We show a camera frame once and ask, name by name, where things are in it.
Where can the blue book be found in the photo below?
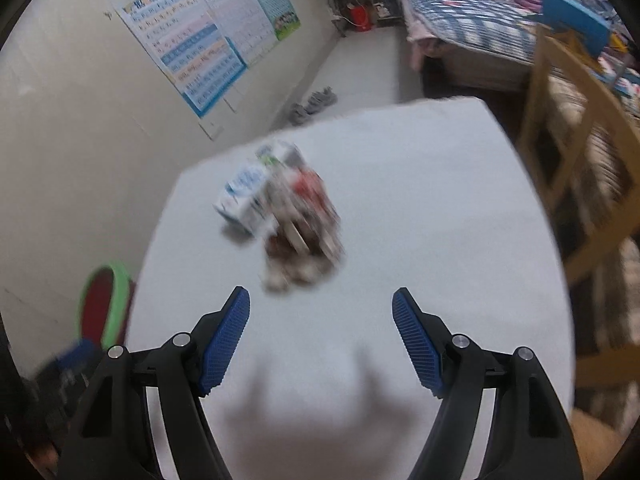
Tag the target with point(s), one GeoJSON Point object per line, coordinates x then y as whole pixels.
{"type": "Point", "coordinates": [575, 17]}

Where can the large blue wall poster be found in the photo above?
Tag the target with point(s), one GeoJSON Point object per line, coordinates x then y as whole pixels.
{"type": "Point", "coordinates": [190, 50]}

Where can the blue plaid blanket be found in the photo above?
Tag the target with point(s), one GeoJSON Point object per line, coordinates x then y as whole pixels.
{"type": "Point", "coordinates": [470, 20]}

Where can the checked brown cushion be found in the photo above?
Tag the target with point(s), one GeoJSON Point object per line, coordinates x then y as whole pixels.
{"type": "Point", "coordinates": [600, 160]}

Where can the red bucket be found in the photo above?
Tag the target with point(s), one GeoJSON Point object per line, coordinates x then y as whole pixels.
{"type": "Point", "coordinates": [360, 17]}

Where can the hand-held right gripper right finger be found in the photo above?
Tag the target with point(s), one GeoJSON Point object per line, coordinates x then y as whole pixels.
{"type": "Point", "coordinates": [417, 345]}

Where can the cream milk carton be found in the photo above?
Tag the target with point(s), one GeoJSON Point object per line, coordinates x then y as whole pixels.
{"type": "Point", "coordinates": [242, 195]}

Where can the red basin with green rim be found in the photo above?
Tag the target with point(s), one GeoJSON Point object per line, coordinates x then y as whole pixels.
{"type": "Point", "coordinates": [97, 305]}

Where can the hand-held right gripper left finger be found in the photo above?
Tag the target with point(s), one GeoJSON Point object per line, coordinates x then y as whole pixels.
{"type": "Point", "coordinates": [225, 345]}

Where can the printed paper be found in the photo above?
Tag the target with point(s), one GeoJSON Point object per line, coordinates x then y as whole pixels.
{"type": "Point", "coordinates": [300, 240]}

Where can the single white wall socket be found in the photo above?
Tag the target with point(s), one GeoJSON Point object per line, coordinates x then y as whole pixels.
{"type": "Point", "coordinates": [212, 130]}

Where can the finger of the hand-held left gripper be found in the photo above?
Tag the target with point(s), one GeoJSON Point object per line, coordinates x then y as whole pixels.
{"type": "Point", "coordinates": [75, 356]}

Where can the bed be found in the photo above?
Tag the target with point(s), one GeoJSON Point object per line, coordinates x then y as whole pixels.
{"type": "Point", "coordinates": [475, 60]}

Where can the pale chart wall poster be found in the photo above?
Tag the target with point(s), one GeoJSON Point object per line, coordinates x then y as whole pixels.
{"type": "Point", "coordinates": [240, 15]}

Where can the wooden chair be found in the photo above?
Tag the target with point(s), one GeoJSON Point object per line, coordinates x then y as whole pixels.
{"type": "Point", "coordinates": [550, 90]}

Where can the green-edged wall poster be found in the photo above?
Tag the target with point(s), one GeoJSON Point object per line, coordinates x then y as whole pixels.
{"type": "Point", "coordinates": [272, 0]}

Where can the tan fuzzy cushion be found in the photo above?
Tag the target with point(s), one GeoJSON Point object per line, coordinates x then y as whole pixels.
{"type": "Point", "coordinates": [595, 440]}

